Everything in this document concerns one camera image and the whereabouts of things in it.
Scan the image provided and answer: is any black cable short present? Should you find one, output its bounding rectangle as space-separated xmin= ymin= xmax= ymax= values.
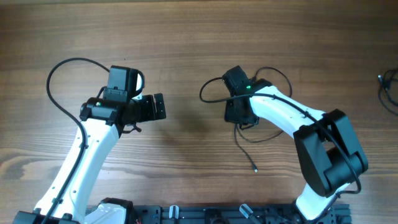
xmin=233 ymin=66 xmax=293 ymax=173

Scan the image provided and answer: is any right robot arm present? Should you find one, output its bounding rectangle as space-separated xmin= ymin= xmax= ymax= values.
xmin=223 ymin=77 xmax=368 ymax=223

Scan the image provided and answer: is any black cable long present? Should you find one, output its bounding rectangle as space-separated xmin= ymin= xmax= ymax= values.
xmin=377 ymin=68 xmax=397 ymax=116

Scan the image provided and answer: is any right camera cable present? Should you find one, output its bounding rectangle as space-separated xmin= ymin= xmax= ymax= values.
xmin=199 ymin=77 xmax=363 ymax=224

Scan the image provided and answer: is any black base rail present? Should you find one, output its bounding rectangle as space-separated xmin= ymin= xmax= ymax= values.
xmin=130 ymin=203 xmax=352 ymax=224

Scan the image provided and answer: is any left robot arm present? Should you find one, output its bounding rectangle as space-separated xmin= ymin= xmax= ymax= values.
xmin=13 ymin=93 xmax=166 ymax=223

